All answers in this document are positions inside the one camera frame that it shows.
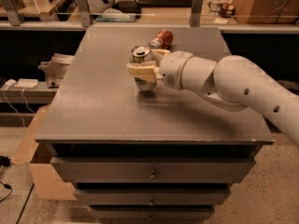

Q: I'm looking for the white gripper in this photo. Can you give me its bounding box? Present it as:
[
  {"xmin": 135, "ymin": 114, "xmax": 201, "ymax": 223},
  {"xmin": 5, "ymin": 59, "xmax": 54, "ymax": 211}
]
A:
[{"xmin": 127, "ymin": 49, "xmax": 193, "ymax": 91}]

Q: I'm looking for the white green 7up can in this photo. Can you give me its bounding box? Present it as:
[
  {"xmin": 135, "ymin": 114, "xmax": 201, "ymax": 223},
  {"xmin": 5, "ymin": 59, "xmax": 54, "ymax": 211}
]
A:
[{"xmin": 130, "ymin": 46, "xmax": 157, "ymax": 91}]

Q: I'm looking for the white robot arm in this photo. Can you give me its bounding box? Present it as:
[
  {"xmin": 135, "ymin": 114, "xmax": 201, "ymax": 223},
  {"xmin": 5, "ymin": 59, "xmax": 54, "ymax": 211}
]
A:
[{"xmin": 127, "ymin": 49, "xmax": 299, "ymax": 146}]

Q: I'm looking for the orange soda can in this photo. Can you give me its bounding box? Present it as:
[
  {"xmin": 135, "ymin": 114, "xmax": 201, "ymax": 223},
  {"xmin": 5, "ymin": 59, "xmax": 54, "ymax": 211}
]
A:
[{"xmin": 149, "ymin": 29, "xmax": 174, "ymax": 49}]

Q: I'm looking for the black keyboard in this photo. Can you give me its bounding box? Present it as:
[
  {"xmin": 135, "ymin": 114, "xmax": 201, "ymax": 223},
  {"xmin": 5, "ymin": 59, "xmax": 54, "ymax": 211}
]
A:
[{"xmin": 137, "ymin": 0, "xmax": 192, "ymax": 7}]

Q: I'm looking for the black tray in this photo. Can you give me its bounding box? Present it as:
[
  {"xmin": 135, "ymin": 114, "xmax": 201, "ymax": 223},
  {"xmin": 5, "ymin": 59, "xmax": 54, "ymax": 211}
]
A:
[{"xmin": 114, "ymin": 0, "xmax": 141, "ymax": 15}]

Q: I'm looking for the clear plastic container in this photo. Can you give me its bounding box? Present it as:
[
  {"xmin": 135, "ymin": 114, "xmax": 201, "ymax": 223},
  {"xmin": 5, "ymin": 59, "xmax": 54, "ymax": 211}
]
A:
[{"xmin": 96, "ymin": 8, "xmax": 135, "ymax": 22}]

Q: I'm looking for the small jar with items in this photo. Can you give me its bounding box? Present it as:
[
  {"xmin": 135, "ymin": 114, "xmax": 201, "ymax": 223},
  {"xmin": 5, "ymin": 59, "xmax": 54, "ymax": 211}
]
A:
[{"xmin": 220, "ymin": 3, "xmax": 235, "ymax": 18}]

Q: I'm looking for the grey drawer cabinet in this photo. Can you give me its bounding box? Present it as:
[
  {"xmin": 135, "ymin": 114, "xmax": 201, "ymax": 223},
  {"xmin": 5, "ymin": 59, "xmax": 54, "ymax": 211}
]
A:
[{"xmin": 36, "ymin": 27, "xmax": 272, "ymax": 221}]

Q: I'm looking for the white plastic part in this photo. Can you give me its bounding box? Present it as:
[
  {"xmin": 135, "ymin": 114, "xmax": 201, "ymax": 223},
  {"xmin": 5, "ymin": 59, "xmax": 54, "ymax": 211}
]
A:
[{"xmin": 38, "ymin": 53, "xmax": 74, "ymax": 87}]

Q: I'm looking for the top drawer knob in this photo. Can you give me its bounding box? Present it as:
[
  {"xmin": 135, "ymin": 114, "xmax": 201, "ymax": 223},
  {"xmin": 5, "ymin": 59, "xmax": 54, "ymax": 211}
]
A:
[{"xmin": 149, "ymin": 170, "xmax": 158, "ymax": 180}]

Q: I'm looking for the white power strip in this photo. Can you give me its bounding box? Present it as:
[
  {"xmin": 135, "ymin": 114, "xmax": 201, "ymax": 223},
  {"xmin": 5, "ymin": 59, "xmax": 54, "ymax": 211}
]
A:
[{"xmin": 15, "ymin": 78, "xmax": 38, "ymax": 88}]

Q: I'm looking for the cardboard box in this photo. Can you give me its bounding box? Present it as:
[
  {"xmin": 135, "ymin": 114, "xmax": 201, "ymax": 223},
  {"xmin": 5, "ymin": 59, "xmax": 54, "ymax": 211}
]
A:
[{"xmin": 13, "ymin": 105, "xmax": 76, "ymax": 201}]

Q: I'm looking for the black cable on floor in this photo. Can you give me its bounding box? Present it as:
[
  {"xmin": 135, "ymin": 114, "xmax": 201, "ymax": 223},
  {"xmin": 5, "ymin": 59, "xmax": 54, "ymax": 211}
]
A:
[{"xmin": 0, "ymin": 155, "xmax": 13, "ymax": 203}]

